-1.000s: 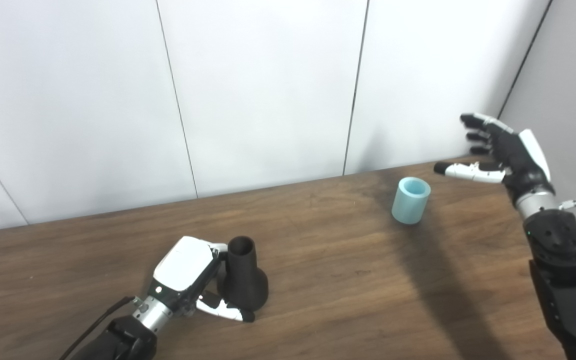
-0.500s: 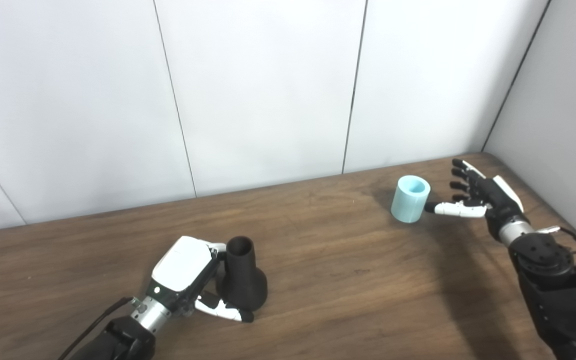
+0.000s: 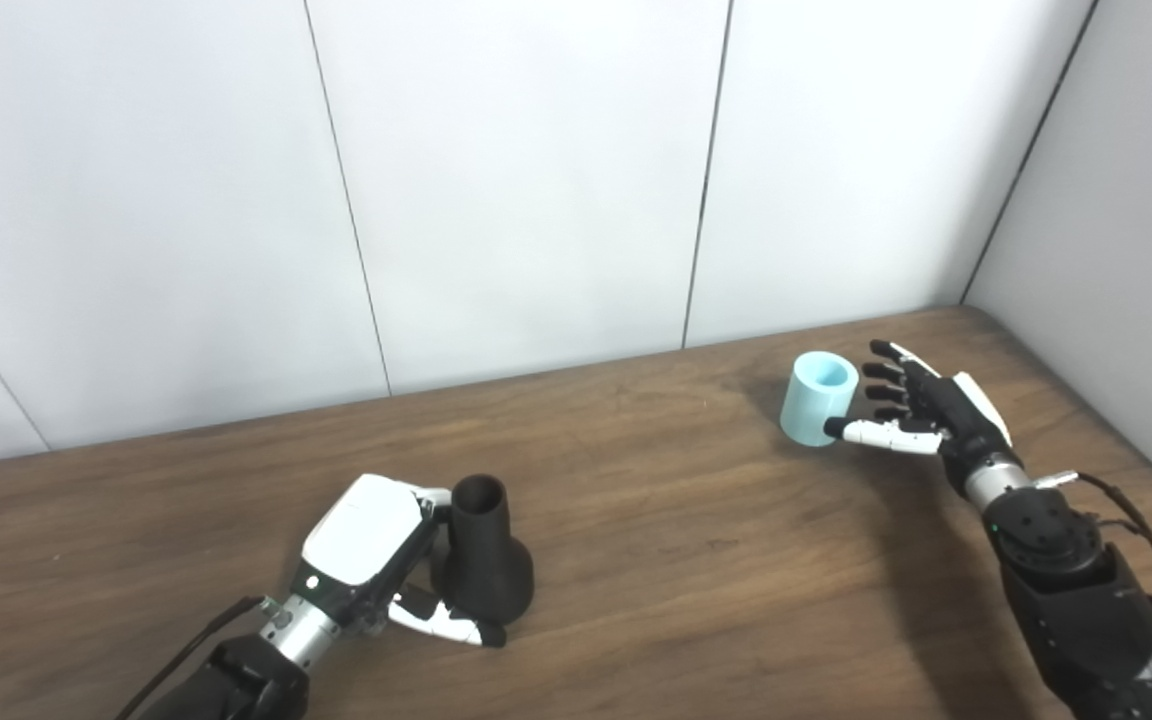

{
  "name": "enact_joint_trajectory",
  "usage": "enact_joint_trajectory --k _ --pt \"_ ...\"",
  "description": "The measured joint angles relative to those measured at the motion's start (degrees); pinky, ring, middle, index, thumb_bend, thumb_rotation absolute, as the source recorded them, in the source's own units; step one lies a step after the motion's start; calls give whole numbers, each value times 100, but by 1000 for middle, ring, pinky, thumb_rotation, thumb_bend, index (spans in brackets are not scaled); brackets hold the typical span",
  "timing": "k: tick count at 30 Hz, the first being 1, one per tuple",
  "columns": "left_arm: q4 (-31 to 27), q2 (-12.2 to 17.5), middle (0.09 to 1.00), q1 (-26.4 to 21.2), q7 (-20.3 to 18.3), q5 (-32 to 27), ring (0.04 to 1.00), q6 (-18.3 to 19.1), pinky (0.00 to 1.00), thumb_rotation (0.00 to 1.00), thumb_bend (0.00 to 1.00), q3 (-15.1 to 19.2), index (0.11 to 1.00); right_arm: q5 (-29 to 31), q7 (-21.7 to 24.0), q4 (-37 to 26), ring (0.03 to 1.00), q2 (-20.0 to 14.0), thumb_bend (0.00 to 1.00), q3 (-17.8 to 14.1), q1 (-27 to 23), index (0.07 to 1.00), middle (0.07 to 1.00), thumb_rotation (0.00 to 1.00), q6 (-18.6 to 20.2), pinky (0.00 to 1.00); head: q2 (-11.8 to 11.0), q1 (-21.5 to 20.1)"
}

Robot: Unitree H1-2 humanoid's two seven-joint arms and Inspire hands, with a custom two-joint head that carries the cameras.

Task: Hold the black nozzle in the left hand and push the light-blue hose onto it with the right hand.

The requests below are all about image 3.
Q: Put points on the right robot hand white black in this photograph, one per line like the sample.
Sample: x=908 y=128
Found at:
x=956 y=420

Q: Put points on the black nozzle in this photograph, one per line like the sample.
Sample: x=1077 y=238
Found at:
x=481 y=570

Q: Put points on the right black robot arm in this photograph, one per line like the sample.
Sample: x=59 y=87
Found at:
x=1076 y=610

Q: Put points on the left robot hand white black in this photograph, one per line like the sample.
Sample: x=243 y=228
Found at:
x=361 y=530

